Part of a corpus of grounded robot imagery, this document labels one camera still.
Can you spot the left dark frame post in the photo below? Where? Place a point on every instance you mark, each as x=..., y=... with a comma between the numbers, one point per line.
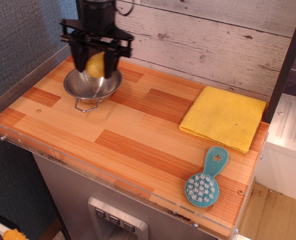
x=79, y=7

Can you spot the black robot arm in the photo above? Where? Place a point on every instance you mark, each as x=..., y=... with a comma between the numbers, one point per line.
x=94, y=32

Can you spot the clear acrylic table guard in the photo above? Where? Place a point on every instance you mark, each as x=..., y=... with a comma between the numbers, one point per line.
x=134, y=142

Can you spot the yellow folded cloth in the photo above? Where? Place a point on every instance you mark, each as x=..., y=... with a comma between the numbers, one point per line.
x=224, y=117

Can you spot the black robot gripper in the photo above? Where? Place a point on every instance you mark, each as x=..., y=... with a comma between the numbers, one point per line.
x=97, y=30

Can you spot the yellow toy potato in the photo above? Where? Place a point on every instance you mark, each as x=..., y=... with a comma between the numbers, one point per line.
x=95, y=65

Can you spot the grey toy fridge cabinet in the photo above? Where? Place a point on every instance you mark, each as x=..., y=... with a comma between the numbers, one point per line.
x=71, y=190

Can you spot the small steel pot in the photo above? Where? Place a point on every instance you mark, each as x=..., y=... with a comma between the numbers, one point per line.
x=90, y=92

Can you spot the silver dispenser button panel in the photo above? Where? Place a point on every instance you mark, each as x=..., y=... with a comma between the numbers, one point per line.
x=110, y=222

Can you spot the teal scrub brush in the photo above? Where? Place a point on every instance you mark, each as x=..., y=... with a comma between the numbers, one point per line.
x=201, y=189

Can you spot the yellow black object corner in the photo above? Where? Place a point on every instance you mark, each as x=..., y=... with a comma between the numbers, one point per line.
x=9, y=230

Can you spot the dark frame post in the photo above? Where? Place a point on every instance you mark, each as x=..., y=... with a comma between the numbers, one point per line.
x=281, y=81
x=79, y=7

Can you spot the white cabinet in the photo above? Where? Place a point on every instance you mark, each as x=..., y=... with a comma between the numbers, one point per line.
x=276, y=168

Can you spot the right dark frame post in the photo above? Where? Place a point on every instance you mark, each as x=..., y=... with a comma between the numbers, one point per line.
x=281, y=81

